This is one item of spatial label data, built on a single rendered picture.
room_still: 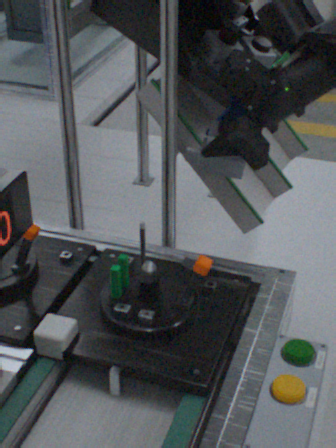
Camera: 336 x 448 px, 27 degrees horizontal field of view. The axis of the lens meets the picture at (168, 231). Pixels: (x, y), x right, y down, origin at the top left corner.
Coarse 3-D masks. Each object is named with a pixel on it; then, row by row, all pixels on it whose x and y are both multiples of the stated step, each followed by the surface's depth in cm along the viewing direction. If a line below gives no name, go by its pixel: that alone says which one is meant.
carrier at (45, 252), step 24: (48, 240) 114; (0, 264) 106; (24, 264) 104; (48, 264) 109; (72, 264) 109; (0, 288) 101; (24, 288) 104; (48, 288) 104; (0, 312) 99; (24, 312) 99; (48, 312) 100; (0, 336) 95; (24, 336) 95
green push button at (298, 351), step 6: (288, 342) 94; (294, 342) 94; (300, 342) 94; (306, 342) 94; (288, 348) 93; (294, 348) 93; (300, 348) 93; (306, 348) 93; (312, 348) 93; (288, 354) 92; (294, 354) 92; (300, 354) 92; (306, 354) 92; (312, 354) 92; (294, 360) 92; (300, 360) 92; (306, 360) 92
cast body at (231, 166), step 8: (224, 120) 95; (216, 128) 96; (224, 128) 94; (208, 136) 94; (192, 152) 98; (200, 152) 96; (192, 160) 99; (200, 160) 97; (208, 160) 96; (216, 160) 96; (224, 160) 96; (232, 160) 96; (240, 160) 96; (200, 168) 98; (208, 168) 97; (216, 168) 97; (224, 168) 97; (232, 168) 97; (240, 168) 96; (232, 176) 97; (240, 176) 97
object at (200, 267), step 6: (186, 258) 94; (198, 258) 93; (204, 258) 93; (186, 264) 93; (192, 264) 93; (198, 264) 92; (204, 264) 92; (210, 264) 92; (192, 270) 93; (198, 270) 92; (204, 270) 92; (192, 276) 94; (198, 276) 93; (204, 276) 93; (192, 282) 94; (198, 282) 94; (186, 288) 95; (192, 288) 95; (186, 294) 96; (192, 294) 95; (186, 300) 96
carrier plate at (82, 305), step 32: (128, 256) 111; (96, 288) 104; (224, 288) 104; (96, 320) 98; (224, 320) 98; (64, 352) 93; (96, 352) 93; (128, 352) 93; (160, 352) 93; (192, 352) 93; (224, 352) 95; (160, 384) 90; (192, 384) 88
